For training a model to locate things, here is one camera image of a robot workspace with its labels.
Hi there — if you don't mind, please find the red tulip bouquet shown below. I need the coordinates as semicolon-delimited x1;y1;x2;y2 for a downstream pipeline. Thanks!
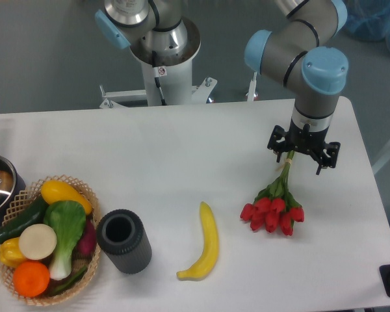
240;151;305;236

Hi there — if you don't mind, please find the green bok choy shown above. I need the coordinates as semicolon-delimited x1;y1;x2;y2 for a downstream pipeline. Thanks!
44;200;86;281

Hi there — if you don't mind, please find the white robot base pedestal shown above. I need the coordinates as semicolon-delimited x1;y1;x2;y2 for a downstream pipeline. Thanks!
100;17;217;109

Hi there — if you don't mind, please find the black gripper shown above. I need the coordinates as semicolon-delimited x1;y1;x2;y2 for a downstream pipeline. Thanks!
267;121;341;175

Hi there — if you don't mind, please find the yellow plastic banana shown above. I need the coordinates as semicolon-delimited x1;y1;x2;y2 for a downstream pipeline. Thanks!
176;201;220;281

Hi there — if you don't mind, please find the yellow squash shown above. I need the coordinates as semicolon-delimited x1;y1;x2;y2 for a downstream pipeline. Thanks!
40;180;92;215

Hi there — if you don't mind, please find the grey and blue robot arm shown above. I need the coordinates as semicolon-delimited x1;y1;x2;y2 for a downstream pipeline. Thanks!
95;1;348;169

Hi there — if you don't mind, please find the blue plastic bag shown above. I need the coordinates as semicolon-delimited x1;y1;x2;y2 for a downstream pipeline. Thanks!
344;1;390;52

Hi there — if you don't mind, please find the orange fruit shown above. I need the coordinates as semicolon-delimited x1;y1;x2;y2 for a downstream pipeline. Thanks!
12;261;50;297

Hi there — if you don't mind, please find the green cucumber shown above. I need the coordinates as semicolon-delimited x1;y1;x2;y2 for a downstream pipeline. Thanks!
0;196;49;244

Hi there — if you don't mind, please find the yellow bell pepper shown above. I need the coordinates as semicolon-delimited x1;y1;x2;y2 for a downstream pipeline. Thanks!
0;237;27;268

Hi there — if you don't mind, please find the woven wicker basket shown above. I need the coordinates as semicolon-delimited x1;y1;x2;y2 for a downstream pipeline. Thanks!
0;175;101;307

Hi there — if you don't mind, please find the green chili pepper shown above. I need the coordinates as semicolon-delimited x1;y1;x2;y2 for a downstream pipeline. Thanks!
48;266;87;296

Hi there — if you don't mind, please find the dark grey ribbed vase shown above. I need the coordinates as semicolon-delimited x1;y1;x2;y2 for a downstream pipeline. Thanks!
96;209;152;274

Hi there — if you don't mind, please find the white round radish slice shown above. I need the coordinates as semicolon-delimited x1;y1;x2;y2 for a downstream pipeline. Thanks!
19;224;57;260

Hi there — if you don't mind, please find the purple sweet potato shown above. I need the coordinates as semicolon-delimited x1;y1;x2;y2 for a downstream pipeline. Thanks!
77;219;97;256

